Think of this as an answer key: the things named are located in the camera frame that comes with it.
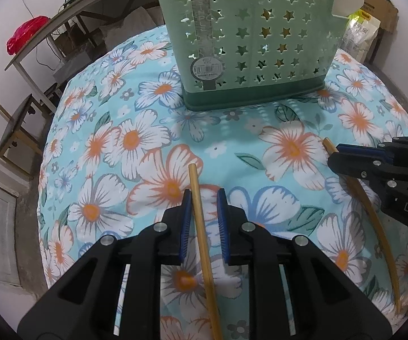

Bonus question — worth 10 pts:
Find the floral tablecloth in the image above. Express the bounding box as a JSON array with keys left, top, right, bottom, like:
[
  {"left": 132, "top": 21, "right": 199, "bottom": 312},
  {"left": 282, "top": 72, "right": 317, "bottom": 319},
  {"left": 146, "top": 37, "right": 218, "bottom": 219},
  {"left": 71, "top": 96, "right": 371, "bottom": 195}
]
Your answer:
[{"left": 37, "top": 25, "right": 408, "bottom": 340}]

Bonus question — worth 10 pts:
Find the white table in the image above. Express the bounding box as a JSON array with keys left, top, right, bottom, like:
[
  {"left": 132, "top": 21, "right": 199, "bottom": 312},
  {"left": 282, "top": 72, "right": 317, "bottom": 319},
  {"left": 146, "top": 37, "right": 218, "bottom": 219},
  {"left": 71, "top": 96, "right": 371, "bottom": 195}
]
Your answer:
[{"left": 5, "top": 0, "right": 155, "bottom": 114}]

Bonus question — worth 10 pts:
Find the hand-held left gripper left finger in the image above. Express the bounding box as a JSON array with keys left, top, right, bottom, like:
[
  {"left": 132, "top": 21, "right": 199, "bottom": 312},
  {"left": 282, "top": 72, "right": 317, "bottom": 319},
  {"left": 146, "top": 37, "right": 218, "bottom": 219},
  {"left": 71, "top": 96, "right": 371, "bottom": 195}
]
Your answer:
[{"left": 17, "top": 189, "right": 193, "bottom": 340}]

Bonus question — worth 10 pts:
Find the wooden chopstick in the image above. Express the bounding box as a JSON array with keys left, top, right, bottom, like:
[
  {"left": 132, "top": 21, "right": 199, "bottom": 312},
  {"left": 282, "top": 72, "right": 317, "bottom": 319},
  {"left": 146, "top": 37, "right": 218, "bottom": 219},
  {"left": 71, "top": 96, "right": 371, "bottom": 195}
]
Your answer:
[
  {"left": 188, "top": 163, "right": 224, "bottom": 340},
  {"left": 322, "top": 137, "right": 403, "bottom": 314}
]

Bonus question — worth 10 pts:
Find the red plastic bag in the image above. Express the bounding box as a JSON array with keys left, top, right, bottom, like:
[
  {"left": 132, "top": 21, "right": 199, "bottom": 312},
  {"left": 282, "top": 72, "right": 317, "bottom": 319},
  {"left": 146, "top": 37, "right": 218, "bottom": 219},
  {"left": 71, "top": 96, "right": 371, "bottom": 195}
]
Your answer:
[{"left": 6, "top": 16, "right": 51, "bottom": 56}]

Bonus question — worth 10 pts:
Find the green white sack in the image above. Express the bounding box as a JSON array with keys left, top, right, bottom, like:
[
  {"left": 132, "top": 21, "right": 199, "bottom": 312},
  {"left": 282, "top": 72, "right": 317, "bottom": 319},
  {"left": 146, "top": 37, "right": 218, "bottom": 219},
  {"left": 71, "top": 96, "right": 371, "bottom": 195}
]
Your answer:
[{"left": 338, "top": 9, "right": 382, "bottom": 63}]

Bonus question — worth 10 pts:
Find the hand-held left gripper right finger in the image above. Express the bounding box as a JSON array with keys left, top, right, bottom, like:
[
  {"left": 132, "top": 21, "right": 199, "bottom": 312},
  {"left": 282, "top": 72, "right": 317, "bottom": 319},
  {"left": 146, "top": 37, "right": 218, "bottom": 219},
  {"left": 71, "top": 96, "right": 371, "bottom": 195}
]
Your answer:
[{"left": 217, "top": 188, "right": 392, "bottom": 340}]

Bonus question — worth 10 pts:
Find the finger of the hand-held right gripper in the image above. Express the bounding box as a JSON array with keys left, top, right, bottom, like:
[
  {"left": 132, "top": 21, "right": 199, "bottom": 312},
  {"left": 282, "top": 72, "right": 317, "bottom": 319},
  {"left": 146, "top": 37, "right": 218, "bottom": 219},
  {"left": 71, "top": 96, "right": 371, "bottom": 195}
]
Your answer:
[
  {"left": 327, "top": 152, "right": 399, "bottom": 192},
  {"left": 336, "top": 136, "right": 408, "bottom": 160}
]

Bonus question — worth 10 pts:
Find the green plastic utensil holder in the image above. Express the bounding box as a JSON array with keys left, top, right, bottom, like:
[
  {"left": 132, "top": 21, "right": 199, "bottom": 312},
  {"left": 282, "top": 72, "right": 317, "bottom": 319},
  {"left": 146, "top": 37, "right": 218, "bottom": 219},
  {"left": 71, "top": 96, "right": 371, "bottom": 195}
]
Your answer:
[{"left": 149, "top": 0, "right": 337, "bottom": 111}]

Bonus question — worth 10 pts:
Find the cardboard box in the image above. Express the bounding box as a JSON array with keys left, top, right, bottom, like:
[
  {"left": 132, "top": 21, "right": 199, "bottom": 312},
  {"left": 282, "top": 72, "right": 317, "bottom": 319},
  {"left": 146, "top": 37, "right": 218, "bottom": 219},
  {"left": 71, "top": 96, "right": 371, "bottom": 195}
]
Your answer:
[{"left": 363, "top": 0, "right": 399, "bottom": 35}]

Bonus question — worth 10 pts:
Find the wooden chair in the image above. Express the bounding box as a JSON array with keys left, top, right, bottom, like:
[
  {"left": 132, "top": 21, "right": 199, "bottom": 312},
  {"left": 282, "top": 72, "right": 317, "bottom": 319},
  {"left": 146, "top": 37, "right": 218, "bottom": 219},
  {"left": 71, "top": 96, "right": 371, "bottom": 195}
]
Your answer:
[{"left": 0, "top": 92, "right": 46, "bottom": 181}]

